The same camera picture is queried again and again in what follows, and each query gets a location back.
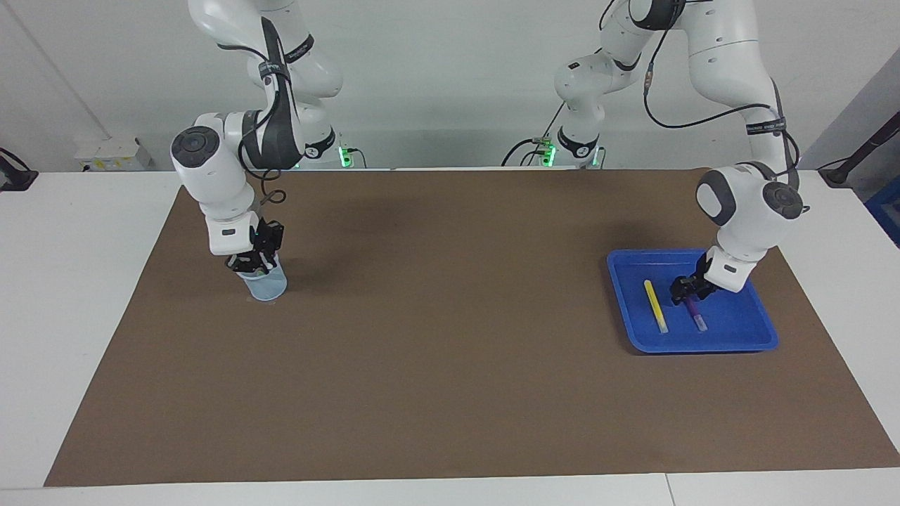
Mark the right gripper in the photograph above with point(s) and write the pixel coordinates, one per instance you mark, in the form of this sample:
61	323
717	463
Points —
268	235

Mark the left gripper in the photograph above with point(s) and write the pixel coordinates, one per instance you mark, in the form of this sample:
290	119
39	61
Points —
704	270

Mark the purple pen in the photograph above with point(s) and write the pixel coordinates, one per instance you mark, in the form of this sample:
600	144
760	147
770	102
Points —
697	316

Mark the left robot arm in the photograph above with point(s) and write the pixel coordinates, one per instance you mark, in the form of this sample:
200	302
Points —
745	204

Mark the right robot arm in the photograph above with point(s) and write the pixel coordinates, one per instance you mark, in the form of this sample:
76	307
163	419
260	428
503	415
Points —
211	169

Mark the blue plastic tray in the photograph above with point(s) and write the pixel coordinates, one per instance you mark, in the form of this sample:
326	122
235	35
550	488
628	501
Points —
738	323

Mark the clear light blue cup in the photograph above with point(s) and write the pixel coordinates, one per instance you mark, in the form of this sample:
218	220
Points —
267	287

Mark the yellow pen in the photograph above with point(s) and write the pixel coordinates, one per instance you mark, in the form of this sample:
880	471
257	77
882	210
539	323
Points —
656	306

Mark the blue box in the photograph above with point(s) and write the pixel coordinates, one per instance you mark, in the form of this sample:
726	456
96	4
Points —
887	218

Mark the black stand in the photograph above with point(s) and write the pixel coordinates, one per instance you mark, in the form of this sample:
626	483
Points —
15	176
854	158

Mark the white wall box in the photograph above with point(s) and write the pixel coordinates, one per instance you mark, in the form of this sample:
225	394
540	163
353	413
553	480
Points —
112	154

